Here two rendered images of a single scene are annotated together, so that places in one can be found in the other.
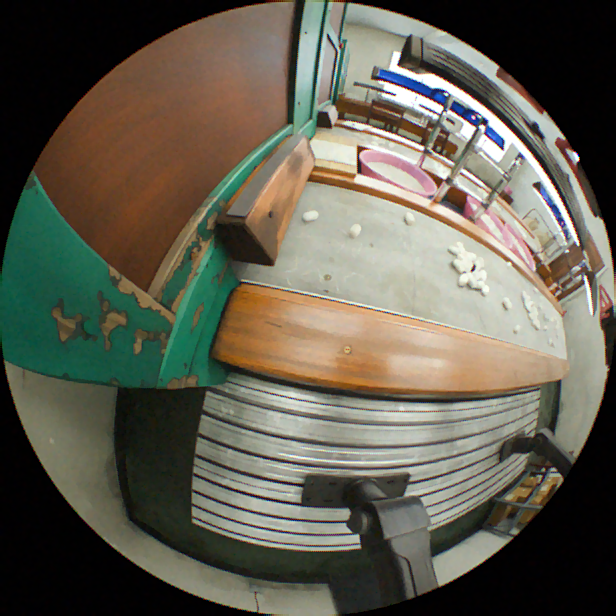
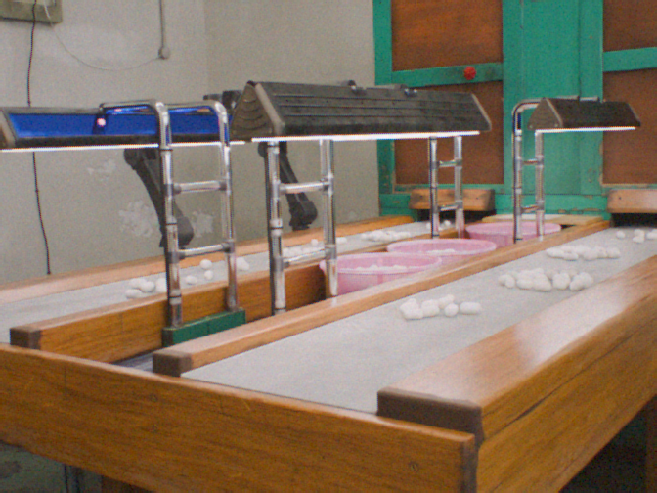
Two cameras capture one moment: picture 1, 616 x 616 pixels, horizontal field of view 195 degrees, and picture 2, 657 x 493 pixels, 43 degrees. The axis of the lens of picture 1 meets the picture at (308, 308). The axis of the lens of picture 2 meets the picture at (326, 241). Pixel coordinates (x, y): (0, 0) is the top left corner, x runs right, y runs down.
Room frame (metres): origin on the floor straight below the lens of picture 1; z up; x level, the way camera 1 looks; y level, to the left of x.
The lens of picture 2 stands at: (1.57, -2.43, 1.03)
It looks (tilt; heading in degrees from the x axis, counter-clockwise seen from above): 7 degrees down; 126
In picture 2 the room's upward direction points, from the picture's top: 2 degrees counter-clockwise
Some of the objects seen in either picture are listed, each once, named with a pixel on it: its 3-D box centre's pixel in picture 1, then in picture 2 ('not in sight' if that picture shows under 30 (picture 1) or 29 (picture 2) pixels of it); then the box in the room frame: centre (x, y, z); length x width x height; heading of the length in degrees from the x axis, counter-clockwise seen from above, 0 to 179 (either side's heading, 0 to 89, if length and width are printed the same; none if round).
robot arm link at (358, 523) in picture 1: (382, 519); (302, 217); (-0.19, -0.15, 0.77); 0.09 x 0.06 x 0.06; 90
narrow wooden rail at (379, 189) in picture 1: (515, 273); (349, 275); (0.44, -0.80, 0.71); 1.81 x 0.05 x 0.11; 90
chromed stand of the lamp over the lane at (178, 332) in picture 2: (570, 295); (169, 219); (0.40, -1.34, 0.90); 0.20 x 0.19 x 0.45; 90
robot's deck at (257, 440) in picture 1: (475, 373); not in sight; (0.05, -0.46, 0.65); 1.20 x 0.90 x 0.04; 90
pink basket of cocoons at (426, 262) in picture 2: (515, 251); (380, 282); (0.60, -0.91, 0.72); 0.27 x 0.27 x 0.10
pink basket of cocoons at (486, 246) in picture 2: (485, 226); (441, 264); (0.60, -0.63, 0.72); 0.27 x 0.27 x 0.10
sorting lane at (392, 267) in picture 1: (530, 311); (291, 262); (0.26, -0.80, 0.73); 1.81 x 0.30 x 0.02; 90
